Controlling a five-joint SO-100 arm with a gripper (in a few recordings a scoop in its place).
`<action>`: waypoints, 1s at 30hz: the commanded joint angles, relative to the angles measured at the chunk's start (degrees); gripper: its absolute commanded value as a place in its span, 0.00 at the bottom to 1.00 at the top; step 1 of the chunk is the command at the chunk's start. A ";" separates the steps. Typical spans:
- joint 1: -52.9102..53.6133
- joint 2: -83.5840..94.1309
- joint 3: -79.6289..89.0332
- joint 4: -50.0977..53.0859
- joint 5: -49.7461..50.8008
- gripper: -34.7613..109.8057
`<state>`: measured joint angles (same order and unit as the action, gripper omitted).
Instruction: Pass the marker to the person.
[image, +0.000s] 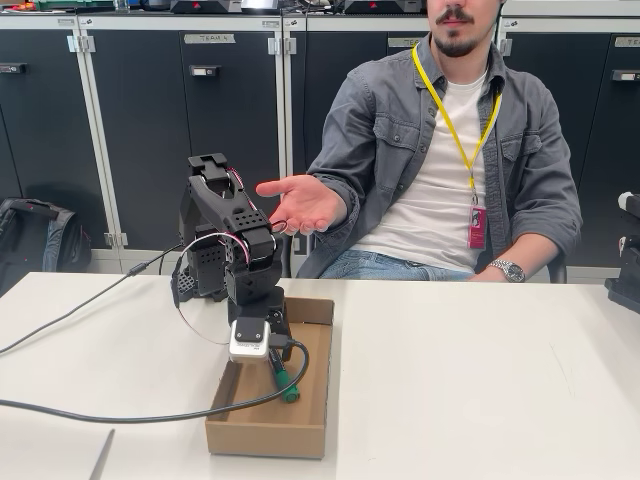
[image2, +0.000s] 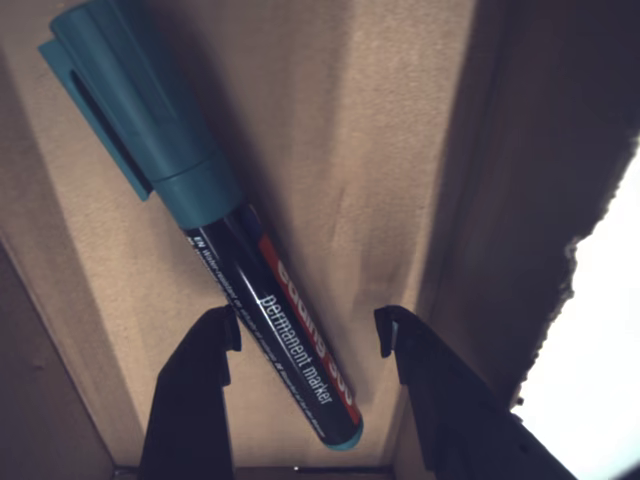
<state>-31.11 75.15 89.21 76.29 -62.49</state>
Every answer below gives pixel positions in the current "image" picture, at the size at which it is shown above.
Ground person's left forearm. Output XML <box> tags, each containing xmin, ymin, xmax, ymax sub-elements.
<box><xmin>514</xmin><ymin>234</ymin><xmax>569</xmax><ymax>281</ymax></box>

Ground brown cardboard box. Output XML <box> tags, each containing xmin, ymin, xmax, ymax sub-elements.
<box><xmin>204</xmin><ymin>296</ymin><xmax>335</xmax><ymax>460</ymax></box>

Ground white t-shirt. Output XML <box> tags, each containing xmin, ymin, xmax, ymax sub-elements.
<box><xmin>352</xmin><ymin>67</ymin><xmax>494</xmax><ymax>274</ymax></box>

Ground green capped black marker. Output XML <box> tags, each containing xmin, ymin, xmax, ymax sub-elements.
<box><xmin>268</xmin><ymin>349</ymin><xmax>302</xmax><ymax>404</ymax></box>

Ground pink id badge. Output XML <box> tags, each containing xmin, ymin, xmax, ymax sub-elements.
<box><xmin>467</xmin><ymin>203</ymin><xmax>489</xmax><ymax>250</ymax></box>

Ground person's right hand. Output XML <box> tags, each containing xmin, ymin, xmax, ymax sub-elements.
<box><xmin>254</xmin><ymin>174</ymin><xmax>350</xmax><ymax>235</ymax></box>

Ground thick black camera cable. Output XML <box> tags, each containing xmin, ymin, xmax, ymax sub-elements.
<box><xmin>0</xmin><ymin>337</ymin><xmax>310</xmax><ymax>426</ymax></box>

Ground silver wristwatch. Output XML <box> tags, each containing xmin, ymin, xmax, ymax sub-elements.
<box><xmin>487</xmin><ymin>258</ymin><xmax>528</xmax><ymax>284</ymax></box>

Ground white gripper camera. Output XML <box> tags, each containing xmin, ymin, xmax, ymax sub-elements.
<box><xmin>228</xmin><ymin>318</ymin><xmax>274</xmax><ymax>365</ymax></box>

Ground flat panel grey edge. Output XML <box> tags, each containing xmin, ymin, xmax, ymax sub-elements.
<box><xmin>87</xmin><ymin>428</ymin><xmax>116</xmax><ymax>480</ymax></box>

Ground grey arm power cable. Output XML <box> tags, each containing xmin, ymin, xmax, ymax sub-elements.
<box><xmin>0</xmin><ymin>242</ymin><xmax>184</xmax><ymax>355</ymax></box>

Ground man in grey shirt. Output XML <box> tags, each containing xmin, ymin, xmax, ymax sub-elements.
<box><xmin>297</xmin><ymin>32</ymin><xmax>584</xmax><ymax>281</ymax></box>

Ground blue jeans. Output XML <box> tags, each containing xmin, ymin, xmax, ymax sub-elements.
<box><xmin>318</xmin><ymin>249</ymin><xmax>476</xmax><ymax>281</ymax></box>

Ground yellow lanyard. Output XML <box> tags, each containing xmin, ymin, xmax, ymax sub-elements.
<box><xmin>411</xmin><ymin>43</ymin><xmax>503</xmax><ymax>206</ymax></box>

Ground black case red logo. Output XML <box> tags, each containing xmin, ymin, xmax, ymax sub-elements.
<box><xmin>344</xmin><ymin>0</ymin><xmax>429</xmax><ymax>15</ymax></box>
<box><xmin>169</xmin><ymin>0</ymin><xmax>244</xmax><ymax>15</ymax></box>

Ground black backpack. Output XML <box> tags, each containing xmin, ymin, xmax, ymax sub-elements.
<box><xmin>0</xmin><ymin>197</ymin><xmax>94</xmax><ymax>296</ymax></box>

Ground man's bearded head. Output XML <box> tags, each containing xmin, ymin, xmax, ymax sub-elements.
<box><xmin>427</xmin><ymin>0</ymin><xmax>504</xmax><ymax>58</ymax></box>

